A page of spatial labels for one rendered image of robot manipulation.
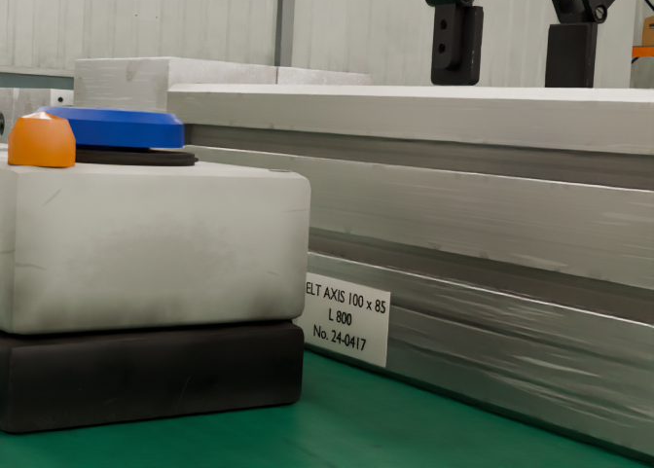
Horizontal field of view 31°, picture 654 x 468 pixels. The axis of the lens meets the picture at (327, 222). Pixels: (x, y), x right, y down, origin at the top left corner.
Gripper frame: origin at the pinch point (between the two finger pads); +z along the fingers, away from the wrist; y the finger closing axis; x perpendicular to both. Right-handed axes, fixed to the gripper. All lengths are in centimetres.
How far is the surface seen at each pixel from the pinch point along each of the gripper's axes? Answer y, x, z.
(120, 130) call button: 32.4, 19.7, 4.0
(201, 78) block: 22.4, 5.8, 2.1
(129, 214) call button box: 33.1, 21.8, 5.9
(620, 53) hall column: -609, -520, -58
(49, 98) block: -9, -88, 3
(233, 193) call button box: 30.4, 21.8, 5.4
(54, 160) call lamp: 34.9, 21.6, 4.7
